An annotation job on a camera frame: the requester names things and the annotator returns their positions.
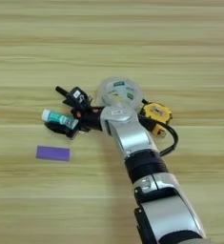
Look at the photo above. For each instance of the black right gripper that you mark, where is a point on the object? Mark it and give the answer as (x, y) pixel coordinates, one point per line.
(91, 120)

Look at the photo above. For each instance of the green and white glue stick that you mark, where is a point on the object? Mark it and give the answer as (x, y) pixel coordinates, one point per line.
(56, 117)

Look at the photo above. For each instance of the black marker pen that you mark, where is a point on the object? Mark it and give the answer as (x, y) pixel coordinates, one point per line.
(60, 90)

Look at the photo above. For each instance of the purple eraser block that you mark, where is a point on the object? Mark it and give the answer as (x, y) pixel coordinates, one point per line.
(53, 153)

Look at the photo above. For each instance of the yellow tape measure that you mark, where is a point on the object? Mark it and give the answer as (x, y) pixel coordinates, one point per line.
(156, 114)

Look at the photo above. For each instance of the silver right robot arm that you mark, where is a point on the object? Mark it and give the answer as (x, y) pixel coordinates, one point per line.
(138, 139)

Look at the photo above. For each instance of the black box with white label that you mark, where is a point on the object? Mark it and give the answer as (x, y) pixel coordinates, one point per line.
(78, 94)

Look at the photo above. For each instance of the clear tape roll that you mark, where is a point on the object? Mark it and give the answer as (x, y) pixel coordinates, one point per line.
(119, 90)

